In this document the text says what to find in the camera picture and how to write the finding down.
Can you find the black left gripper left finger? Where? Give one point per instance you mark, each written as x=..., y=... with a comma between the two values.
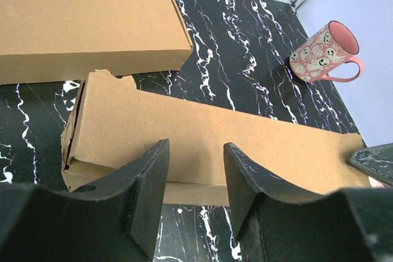
x=114, y=218

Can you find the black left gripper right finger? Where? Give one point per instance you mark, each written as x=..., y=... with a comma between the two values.
x=275, y=220

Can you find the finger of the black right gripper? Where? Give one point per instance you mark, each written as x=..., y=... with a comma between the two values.
x=375, y=162

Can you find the pink patterned mug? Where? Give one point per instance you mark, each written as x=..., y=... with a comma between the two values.
x=332, y=46

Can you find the cream pink floral plate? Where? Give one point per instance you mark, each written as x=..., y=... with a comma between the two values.
x=376, y=184

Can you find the closed brown cardboard box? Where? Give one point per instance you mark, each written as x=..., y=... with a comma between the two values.
x=58, y=40

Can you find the brown cardboard box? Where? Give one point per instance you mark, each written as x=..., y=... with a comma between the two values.
x=58, y=40
x=113, y=123

